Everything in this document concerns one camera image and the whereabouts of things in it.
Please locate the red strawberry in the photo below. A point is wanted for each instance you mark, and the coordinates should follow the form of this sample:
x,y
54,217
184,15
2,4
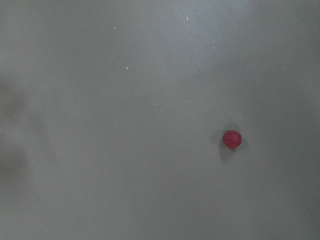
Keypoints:
x,y
232,139

